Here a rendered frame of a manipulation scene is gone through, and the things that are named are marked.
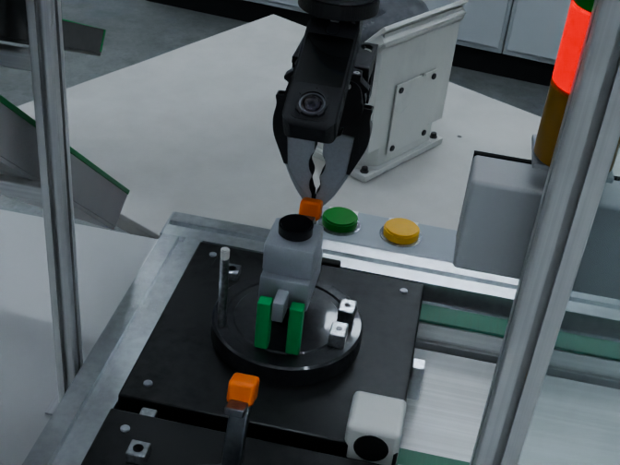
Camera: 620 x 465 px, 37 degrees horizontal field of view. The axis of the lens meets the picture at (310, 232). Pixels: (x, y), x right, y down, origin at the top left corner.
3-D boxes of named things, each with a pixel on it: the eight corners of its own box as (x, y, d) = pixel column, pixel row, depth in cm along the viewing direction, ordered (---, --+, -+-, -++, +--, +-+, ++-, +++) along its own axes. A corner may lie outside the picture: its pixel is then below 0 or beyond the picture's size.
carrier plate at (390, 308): (199, 256, 99) (199, 239, 98) (422, 298, 97) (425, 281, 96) (117, 411, 80) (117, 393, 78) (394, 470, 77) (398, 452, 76)
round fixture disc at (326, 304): (233, 277, 94) (234, 260, 93) (370, 303, 92) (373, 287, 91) (192, 367, 82) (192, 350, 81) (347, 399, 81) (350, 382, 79)
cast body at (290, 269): (274, 262, 87) (280, 198, 83) (320, 271, 86) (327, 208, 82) (251, 316, 80) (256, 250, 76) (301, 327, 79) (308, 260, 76)
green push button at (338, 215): (324, 218, 107) (326, 203, 106) (358, 223, 107) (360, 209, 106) (317, 236, 104) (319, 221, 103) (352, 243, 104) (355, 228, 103)
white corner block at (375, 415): (349, 421, 81) (354, 387, 79) (400, 432, 81) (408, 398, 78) (340, 460, 77) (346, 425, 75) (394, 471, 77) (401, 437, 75)
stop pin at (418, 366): (407, 388, 89) (413, 357, 87) (419, 391, 89) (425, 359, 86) (405, 399, 88) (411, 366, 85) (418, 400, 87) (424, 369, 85)
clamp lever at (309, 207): (292, 271, 91) (304, 196, 89) (312, 275, 91) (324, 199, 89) (285, 280, 87) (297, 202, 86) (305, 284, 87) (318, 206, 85)
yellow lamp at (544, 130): (532, 133, 61) (550, 64, 59) (609, 146, 61) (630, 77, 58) (532, 169, 57) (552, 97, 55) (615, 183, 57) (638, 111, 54)
